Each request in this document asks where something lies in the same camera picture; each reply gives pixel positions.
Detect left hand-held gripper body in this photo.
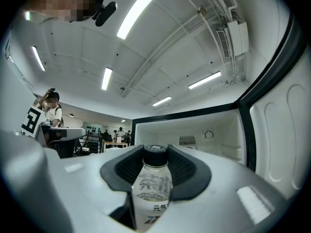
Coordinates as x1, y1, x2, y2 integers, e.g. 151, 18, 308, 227
20, 104, 53, 140

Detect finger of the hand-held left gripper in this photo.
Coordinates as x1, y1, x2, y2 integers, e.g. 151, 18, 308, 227
41, 126, 87, 147

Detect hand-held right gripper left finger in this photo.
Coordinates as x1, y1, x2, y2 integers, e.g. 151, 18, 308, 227
43, 144, 146, 233

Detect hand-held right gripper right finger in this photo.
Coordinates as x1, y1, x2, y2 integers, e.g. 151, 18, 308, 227
167, 143, 301, 233

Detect white plastic bottle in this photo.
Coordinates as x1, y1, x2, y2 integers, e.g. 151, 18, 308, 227
131, 144, 173, 232

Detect black mini fridge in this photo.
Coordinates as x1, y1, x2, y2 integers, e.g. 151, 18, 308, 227
132, 6, 311, 200

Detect ceiling light bar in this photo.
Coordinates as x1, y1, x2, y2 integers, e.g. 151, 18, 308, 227
101, 67, 113, 91
31, 46, 47, 72
116, 0, 165, 40
152, 96, 172, 107
188, 71, 222, 90

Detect person's head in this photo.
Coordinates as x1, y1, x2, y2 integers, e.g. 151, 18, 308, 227
36, 0, 105, 24

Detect white ceiling pipes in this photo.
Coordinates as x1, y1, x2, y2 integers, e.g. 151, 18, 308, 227
121, 0, 238, 99

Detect white ceiling air conditioner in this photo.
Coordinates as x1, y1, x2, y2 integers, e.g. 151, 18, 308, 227
216, 20, 250, 58

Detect black head-worn camera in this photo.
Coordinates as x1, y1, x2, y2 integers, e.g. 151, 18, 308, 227
91, 1, 119, 28

